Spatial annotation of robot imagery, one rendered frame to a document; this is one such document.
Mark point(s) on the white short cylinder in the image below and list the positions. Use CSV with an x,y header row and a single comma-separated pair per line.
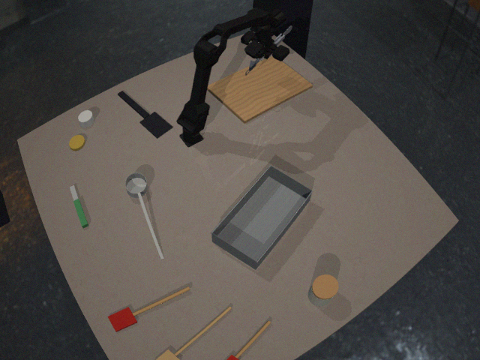
x,y
86,119

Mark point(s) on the red spatula with wooden handle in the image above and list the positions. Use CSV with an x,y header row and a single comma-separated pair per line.
x,y
125,318

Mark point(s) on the brown wooden board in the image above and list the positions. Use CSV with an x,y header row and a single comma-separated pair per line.
x,y
269,84

